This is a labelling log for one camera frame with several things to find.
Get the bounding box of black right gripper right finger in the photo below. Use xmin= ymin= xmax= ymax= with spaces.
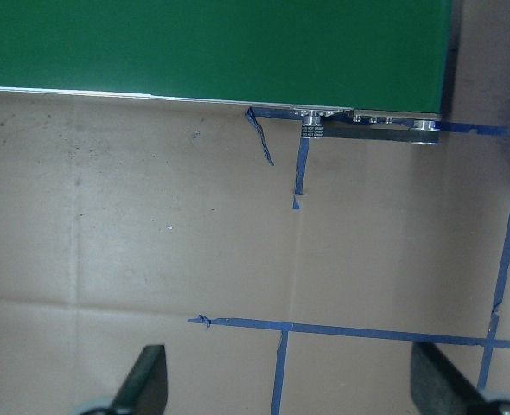
xmin=410 ymin=342 xmax=493 ymax=415

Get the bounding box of brown paper table cover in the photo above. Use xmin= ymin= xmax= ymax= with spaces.
xmin=0 ymin=1 xmax=510 ymax=414

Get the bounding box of green conveyor belt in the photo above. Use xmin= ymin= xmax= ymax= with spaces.
xmin=0 ymin=1 xmax=453 ymax=130

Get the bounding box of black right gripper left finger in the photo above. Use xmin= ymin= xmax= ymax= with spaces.
xmin=109 ymin=344 xmax=168 ymax=415

